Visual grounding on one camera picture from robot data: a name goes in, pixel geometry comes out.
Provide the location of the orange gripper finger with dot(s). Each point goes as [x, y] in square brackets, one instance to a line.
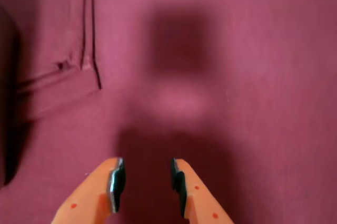
[89, 197]
[200, 200]

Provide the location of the maroon cloth trousers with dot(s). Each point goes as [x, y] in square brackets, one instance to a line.
[263, 76]

